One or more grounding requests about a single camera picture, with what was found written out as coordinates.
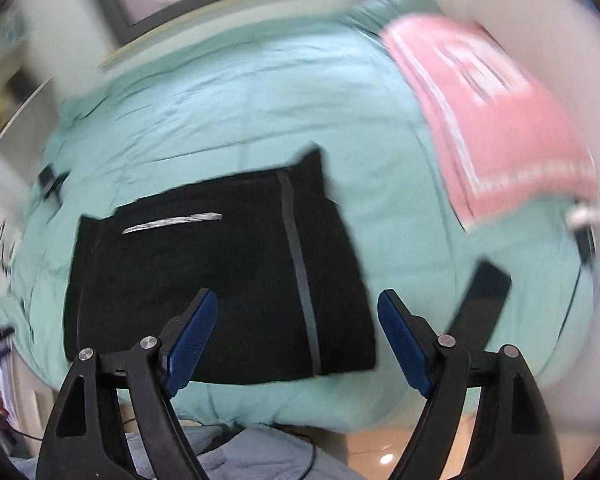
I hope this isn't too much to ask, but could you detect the black device on bed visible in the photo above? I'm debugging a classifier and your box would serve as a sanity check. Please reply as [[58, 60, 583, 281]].
[[38, 165, 69, 207]]

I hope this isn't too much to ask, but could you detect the mint green bed quilt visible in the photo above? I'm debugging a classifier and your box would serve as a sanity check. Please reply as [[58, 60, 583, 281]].
[[0, 0, 596, 436]]

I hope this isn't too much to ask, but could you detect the pink folded blanket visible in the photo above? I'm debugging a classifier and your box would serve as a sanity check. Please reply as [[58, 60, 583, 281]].
[[381, 14, 598, 230]]

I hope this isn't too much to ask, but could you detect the white bookshelf with books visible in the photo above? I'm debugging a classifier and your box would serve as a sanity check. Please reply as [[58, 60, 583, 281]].
[[0, 6, 57, 148]]

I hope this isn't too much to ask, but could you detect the white charger with cable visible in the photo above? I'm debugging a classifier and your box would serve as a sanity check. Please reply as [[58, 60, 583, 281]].
[[536, 205, 600, 387]]

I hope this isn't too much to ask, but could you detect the grey blue floor cloth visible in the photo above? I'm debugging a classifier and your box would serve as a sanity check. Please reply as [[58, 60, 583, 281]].
[[9, 424, 361, 480]]

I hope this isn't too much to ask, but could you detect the black hooded jacket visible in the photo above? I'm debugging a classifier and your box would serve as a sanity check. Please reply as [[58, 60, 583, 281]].
[[64, 148, 376, 386]]

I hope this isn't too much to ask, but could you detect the black phone on bed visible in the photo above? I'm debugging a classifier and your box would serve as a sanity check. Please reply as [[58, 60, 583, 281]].
[[446, 260, 512, 351]]

